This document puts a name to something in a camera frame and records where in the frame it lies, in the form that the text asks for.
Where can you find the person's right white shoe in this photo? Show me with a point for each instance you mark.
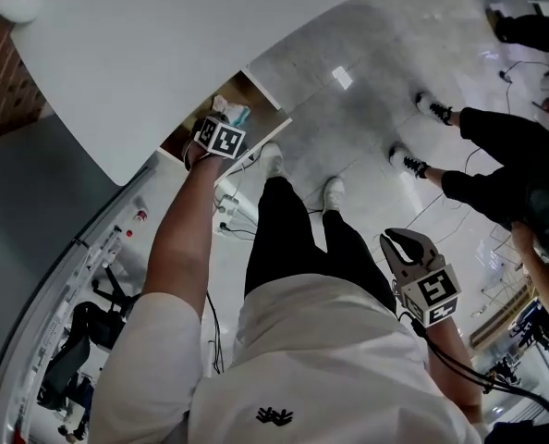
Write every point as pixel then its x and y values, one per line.
pixel 333 193

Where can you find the white metal rack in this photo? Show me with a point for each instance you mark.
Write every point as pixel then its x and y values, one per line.
pixel 78 275

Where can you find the white desk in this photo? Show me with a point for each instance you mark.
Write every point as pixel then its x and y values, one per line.
pixel 140 40

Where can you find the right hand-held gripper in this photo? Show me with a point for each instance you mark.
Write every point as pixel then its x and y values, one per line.
pixel 434 292

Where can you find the person's left forearm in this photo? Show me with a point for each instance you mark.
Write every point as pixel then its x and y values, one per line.
pixel 182 238

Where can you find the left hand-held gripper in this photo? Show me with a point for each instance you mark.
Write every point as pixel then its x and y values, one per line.
pixel 221 138

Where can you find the grey refrigerator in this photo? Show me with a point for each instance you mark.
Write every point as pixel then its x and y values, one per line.
pixel 34 201

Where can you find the person's right forearm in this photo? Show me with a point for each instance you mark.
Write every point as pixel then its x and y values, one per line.
pixel 455 368

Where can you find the black office chair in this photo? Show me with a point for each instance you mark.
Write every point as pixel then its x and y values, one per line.
pixel 85 326

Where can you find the person's black trousers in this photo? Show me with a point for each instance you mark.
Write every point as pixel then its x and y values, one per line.
pixel 279 238

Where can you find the white and blue plastic bag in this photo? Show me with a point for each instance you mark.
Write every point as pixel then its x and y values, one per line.
pixel 230 109

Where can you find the person's white shirt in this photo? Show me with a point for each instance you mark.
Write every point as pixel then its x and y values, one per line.
pixel 302 363

